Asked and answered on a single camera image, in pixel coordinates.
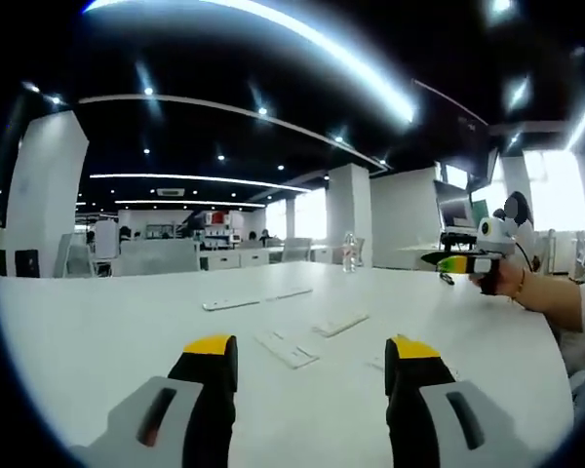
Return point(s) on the white socket holder cover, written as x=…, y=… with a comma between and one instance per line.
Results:
x=341, y=324
x=231, y=303

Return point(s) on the clear water bottle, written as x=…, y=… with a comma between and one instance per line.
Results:
x=350, y=253

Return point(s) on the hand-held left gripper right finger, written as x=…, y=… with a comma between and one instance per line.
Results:
x=414, y=414

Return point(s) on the hanging display screen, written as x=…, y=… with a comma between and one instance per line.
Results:
x=468, y=170

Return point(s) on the computer monitor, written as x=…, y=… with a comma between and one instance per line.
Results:
x=456, y=212

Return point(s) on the small black object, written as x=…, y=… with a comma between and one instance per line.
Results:
x=447, y=279

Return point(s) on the grey mesh office chair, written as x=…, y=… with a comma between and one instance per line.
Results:
x=158, y=258
x=296, y=250

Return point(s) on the white square pillar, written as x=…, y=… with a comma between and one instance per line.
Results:
x=44, y=195
x=349, y=214

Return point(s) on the person's right hand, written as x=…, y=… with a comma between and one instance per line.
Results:
x=507, y=283

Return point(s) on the white socket holder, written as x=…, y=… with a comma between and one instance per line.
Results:
x=287, y=351

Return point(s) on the white shelf with red box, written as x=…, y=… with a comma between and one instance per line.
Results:
x=217, y=226

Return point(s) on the white rolling board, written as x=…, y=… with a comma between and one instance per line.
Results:
x=106, y=239

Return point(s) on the curved ceiling light strip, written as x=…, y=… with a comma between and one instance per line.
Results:
x=322, y=44

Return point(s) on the ceiling air vent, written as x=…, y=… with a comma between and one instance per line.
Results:
x=171, y=192

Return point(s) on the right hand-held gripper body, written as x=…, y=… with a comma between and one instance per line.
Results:
x=499, y=236

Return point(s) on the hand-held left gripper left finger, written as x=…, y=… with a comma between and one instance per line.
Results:
x=205, y=414

